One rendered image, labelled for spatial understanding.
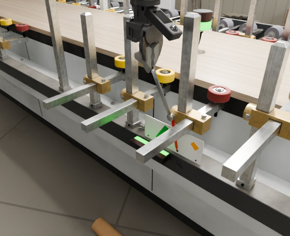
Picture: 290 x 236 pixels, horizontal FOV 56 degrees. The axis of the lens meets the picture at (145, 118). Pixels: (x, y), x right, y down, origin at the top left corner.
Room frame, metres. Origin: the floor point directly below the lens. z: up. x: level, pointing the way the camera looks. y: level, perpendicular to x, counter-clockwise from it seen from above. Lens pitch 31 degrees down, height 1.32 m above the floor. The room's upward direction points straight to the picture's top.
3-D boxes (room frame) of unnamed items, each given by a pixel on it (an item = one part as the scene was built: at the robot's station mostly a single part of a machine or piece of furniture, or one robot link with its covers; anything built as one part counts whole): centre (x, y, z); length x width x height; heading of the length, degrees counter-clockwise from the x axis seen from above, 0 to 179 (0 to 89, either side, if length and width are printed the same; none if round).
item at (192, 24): (0.80, -0.13, 0.94); 0.03 x 0.03 x 0.48; 47
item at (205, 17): (0.83, -0.17, 1.17); 0.06 x 0.06 x 0.02
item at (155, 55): (0.83, -0.01, 1.05); 0.06 x 0.03 x 0.09; 47
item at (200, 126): (0.78, -0.15, 0.84); 0.13 x 0.06 x 0.05; 47
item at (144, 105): (0.95, 0.03, 0.83); 0.13 x 0.06 x 0.05; 47
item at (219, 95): (0.88, -0.27, 0.85); 0.08 x 0.08 x 0.11
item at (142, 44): (0.78, 0.00, 1.09); 0.05 x 0.02 x 0.09; 137
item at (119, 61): (1.22, 0.10, 0.85); 0.08 x 0.08 x 0.11
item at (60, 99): (1.08, 0.24, 0.82); 0.43 x 0.03 x 0.04; 137
